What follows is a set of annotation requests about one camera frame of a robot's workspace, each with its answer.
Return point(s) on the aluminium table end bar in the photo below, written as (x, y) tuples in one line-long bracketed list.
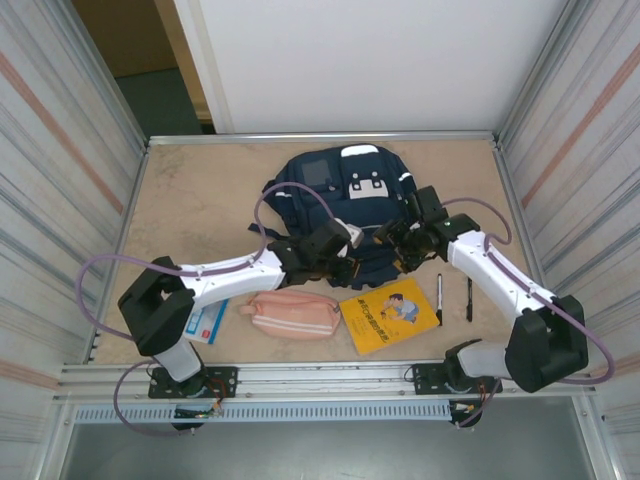
[(320, 138)]

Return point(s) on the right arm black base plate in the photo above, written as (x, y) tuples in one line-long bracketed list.
[(425, 377)]

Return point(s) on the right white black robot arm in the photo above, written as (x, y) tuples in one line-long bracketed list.
[(470, 270)]

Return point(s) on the long aluminium mounting rail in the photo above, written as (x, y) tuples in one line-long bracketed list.
[(325, 372)]

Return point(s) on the navy blue backpack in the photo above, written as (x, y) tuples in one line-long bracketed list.
[(320, 200)]

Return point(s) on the blue white plastic card pack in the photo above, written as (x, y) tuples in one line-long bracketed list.
[(207, 325)]

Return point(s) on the white black marker pen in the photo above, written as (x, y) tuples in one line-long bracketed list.
[(438, 297)]

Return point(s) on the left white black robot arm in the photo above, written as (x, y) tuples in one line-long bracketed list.
[(240, 281)]

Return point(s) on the grey metal shelf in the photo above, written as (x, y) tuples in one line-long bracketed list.
[(320, 450)]

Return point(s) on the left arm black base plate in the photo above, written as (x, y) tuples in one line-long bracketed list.
[(225, 380)]

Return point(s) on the yellow illustrated book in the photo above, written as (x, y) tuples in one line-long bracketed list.
[(387, 315)]

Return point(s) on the pink striped pencil case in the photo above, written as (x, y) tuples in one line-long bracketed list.
[(290, 317)]

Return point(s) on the white door frame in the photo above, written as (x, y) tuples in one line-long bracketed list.
[(200, 65)]

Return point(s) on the aluminium table side rail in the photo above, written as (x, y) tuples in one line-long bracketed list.
[(126, 225), (522, 225)]

